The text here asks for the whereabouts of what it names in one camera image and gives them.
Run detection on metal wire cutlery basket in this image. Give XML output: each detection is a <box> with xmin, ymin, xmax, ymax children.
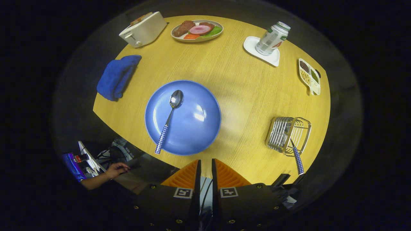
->
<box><xmin>265</xmin><ymin>116</ymin><xmax>312</xmax><ymax>157</ymax></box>

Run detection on black equipment box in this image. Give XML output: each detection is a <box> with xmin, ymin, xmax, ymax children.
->
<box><xmin>96</xmin><ymin>138</ymin><xmax>145</xmax><ymax>167</ymax></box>

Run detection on beige food plate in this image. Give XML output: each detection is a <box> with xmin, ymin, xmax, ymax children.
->
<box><xmin>171</xmin><ymin>20</ymin><xmax>224</xmax><ymax>43</ymax></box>

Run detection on open laptop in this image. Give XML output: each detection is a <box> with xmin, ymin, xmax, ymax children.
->
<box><xmin>63</xmin><ymin>141</ymin><xmax>106</xmax><ymax>183</ymax></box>

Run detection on large brown meat slice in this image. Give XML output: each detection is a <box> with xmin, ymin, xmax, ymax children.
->
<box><xmin>173</xmin><ymin>21</ymin><xmax>196</xmax><ymax>37</ymax></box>

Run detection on checked-handle metal fork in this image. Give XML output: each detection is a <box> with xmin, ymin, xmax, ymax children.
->
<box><xmin>284</xmin><ymin>128</ymin><xmax>305</xmax><ymax>175</ymax></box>

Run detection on blue folded cloth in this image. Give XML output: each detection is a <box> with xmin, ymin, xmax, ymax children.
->
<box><xmin>96</xmin><ymin>55</ymin><xmax>142</xmax><ymax>102</ymax></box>

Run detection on white toaster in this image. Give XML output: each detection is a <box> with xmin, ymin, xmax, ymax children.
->
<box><xmin>119</xmin><ymin>12</ymin><xmax>168</xmax><ymax>48</ymax></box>

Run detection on white coaster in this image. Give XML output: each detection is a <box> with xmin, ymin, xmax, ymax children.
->
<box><xmin>243</xmin><ymin>36</ymin><xmax>280</xmax><ymax>67</ymax></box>

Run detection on green lettuce leaf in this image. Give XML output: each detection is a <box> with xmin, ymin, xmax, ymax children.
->
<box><xmin>201</xmin><ymin>26</ymin><xmax>223</xmax><ymax>37</ymax></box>

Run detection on blue round plate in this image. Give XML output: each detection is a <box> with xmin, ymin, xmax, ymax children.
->
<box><xmin>144</xmin><ymin>80</ymin><xmax>222</xmax><ymax>156</ymax></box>

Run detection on brown toast slice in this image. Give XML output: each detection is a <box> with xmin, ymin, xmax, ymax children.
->
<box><xmin>130</xmin><ymin>12</ymin><xmax>154</xmax><ymax>26</ymax></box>

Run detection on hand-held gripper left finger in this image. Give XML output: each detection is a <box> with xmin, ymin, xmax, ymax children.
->
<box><xmin>128</xmin><ymin>159</ymin><xmax>202</xmax><ymax>231</ymax></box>

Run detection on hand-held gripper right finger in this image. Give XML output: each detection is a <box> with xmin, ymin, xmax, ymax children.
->
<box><xmin>211</xmin><ymin>158</ymin><xmax>289</xmax><ymax>231</ymax></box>

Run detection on person's khaki trousers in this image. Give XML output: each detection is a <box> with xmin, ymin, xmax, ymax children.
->
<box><xmin>112</xmin><ymin>154</ymin><xmax>180</xmax><ymax>194</ymax></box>

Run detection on white drink bottle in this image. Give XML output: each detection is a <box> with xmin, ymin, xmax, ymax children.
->
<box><xmin>255</xmin><ymin>21</ymin><xmax>291</xmax><ymax>56</ymax></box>

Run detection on checked-handle metal spoon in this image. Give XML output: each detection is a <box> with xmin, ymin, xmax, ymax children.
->
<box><xmin>155</xmin><ymin>90</ymin><xmax>184</xmax><ymax>155</ymax></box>

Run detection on white divided dish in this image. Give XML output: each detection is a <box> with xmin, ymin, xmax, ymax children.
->
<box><xmin>298</xmin><ymin>58</ymin><xmax>321</xmax><ymax>96</ymax></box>

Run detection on pink ham slice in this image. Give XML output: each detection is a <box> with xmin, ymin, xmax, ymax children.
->
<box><xmin>189</xmin><ymin>25</ymin><xmax>212</xmax><ymax>35</ymax></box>

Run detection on black floor cable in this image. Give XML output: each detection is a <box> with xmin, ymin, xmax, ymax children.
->
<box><xmin>200</xmin><ymin>178</ymin><xmax>213</xmax><ymax>212</ymax></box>

